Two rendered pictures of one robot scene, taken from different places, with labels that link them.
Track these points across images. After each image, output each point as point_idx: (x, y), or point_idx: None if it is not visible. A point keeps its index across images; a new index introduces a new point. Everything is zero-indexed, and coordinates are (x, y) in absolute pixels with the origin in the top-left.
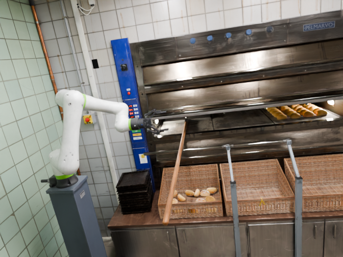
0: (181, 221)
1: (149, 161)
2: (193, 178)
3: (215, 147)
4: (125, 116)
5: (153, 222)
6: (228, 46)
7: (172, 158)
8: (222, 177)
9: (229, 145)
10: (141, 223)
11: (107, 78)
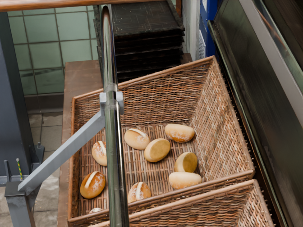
0: (64, 172)
1: (208, 13)
2: (217, 145)
3: (103, 71)
4: None
5: (67, 124)
6: None
7: (224, 45)
8: (177, 201)
9: (106, 102)
10: (68, 105)
11: None
